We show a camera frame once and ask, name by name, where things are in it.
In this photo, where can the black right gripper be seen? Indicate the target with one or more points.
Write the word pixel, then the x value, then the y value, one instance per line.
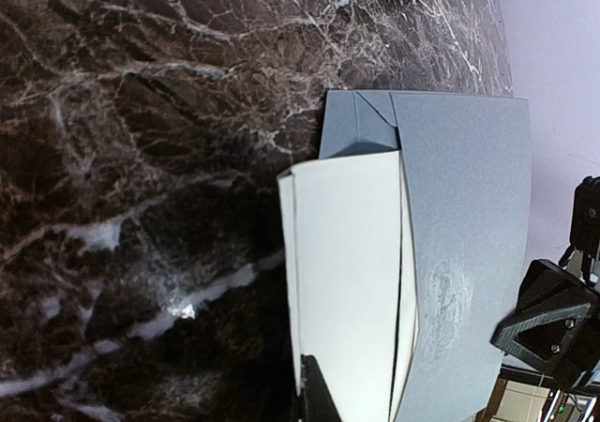
pixel 554 327

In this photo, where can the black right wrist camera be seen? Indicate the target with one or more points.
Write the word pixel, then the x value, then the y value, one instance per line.
pixel 584 233

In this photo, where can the beige letter sheet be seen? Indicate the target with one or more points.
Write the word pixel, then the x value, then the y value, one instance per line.
pixel 350 278

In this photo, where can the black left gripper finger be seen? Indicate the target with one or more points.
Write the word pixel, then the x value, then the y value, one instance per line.
pixel 315 401

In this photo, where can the grey paper envelope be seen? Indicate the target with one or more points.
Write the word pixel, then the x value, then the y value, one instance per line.
pixel 467 161

